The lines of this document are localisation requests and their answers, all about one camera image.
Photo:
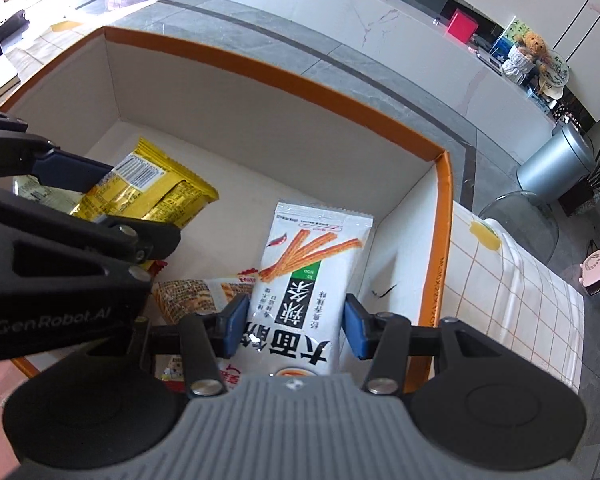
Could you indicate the teddy bear bouquet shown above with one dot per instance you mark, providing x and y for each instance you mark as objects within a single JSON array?
[{"x": 522, "y": 57}]

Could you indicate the pink mat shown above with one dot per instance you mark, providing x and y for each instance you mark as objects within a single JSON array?
[{"x": 0, "y": 390}]

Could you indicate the yellow snack packet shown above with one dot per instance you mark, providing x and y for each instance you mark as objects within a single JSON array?
[{"x": 180, "y": 195}]

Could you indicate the black book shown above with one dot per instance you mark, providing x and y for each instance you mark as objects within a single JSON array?
[{"x": 0, "y": 90}]

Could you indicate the silver-grey snack packet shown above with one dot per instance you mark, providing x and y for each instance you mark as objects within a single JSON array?
[{"x": 35, "y": 195}]

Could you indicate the green picture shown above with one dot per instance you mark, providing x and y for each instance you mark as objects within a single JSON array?
[{"x": 510, "y": 35}]

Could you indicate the red box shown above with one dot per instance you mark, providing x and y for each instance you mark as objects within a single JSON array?
[{"x": 461, "y": 25}]

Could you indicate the white wall cabinet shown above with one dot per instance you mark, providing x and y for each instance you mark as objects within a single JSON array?
[{"x": 595, "y": 20}]

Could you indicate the orange snack packet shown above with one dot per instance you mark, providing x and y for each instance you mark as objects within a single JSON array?
[{"x": 195, "y": 300}]

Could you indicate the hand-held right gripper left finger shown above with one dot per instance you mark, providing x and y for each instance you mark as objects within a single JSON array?
[{"x": 236, "y": 325}]

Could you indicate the silver trash can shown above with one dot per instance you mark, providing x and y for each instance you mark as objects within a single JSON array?
[{"x": 555, "y": 165}]

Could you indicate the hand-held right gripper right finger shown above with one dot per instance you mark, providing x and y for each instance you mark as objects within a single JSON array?
[{"x": 357, "y": 325}]

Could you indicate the white snack packet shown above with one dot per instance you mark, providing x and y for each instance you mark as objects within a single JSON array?
[{"x": 305, "y": 245}]

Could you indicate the round glass table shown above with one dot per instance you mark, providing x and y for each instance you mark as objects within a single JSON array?
[{"x": 530, "y": 225}]

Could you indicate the orange cardboard box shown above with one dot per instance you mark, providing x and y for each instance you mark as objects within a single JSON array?
[{"x": 280, "y": 125}]

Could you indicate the dark low table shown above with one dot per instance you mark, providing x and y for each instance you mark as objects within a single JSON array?
[{"x": 7, "y": 22}]

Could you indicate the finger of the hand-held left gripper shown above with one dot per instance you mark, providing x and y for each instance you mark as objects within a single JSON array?
[
  {"x": 80, "y": 232},
  {"x": 70, "y": 170}
]

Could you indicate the white scale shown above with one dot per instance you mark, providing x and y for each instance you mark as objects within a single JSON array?
[{"x": 490, "y": 58}]

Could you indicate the round paper fan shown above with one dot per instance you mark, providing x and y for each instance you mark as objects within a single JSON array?
[{"x": 555, "y": 75}]

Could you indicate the potted green plant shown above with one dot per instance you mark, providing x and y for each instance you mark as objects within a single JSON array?
[{"x": 580, "y": 197}]

